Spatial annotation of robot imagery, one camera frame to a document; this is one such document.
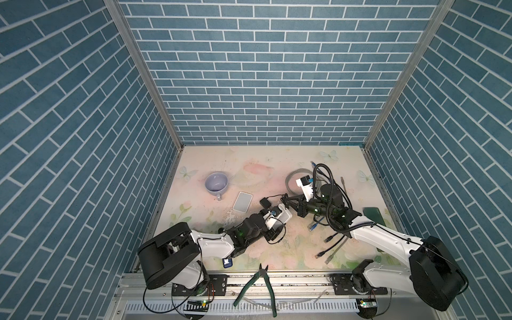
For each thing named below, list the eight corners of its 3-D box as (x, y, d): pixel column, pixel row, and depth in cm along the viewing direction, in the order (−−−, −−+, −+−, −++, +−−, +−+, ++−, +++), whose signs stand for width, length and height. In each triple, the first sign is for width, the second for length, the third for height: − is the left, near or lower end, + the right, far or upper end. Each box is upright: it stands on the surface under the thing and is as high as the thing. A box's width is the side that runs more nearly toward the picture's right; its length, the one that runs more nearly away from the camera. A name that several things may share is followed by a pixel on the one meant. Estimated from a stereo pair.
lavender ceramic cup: (204, 203, 97) (201, 196, 92) (209, 179, 106) (207, 172, 101) (225, 203, 97) (223, 196, 92) (228, 179, 106) (227, 172, 102)
